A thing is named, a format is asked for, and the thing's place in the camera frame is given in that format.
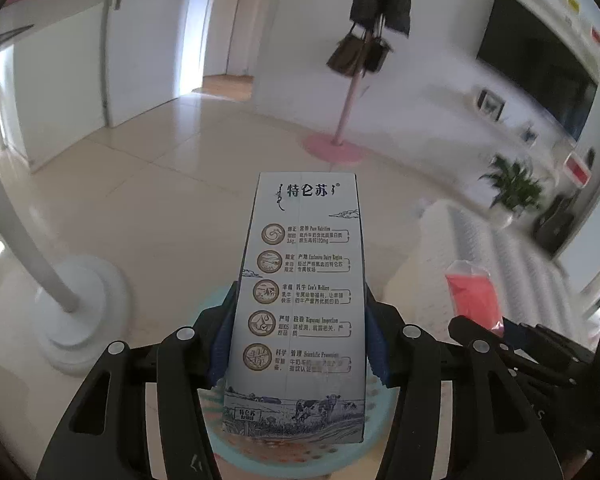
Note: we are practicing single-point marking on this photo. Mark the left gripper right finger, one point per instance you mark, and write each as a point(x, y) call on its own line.
point(495, 432)

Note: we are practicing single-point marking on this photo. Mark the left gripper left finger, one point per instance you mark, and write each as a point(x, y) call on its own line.
point(103, 433)

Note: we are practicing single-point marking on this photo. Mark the pink plastic packet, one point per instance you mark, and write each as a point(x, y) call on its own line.
point(474, 295)

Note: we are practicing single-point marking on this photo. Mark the blue white milk carton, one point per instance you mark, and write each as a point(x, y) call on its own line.
point(297, 365)

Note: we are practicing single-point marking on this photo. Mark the striped grey white rug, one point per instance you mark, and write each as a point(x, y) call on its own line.
point(529, 287)

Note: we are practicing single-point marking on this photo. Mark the white floor lamp base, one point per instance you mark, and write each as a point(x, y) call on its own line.
point(82, 304)

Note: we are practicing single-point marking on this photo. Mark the black acoustic guitar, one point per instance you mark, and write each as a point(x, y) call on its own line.
point(552, 227)

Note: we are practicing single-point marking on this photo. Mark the teal plastic waste basket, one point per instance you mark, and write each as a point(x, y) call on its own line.
point(287, 459)

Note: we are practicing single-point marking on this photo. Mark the potted green plant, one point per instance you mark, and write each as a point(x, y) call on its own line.
point(517, 190)

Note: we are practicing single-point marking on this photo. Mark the small figurine on shelf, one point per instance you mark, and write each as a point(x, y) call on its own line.
point(528, 135)

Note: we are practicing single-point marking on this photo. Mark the framed butterfly picture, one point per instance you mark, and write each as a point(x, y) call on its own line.
point(490, 104)

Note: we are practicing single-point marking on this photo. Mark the pink coat stand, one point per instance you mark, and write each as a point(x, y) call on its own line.
point(335, 149)

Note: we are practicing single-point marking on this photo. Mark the black television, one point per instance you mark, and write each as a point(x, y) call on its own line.
point(519, 46)

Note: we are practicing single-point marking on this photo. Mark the brown hanging handbag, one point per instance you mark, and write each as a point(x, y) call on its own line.
point(359, 54)

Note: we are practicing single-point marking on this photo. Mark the white door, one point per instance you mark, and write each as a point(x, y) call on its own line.
point(142, 56)

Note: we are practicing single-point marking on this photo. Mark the red white wall box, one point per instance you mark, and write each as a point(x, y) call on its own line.
point(576, 170)

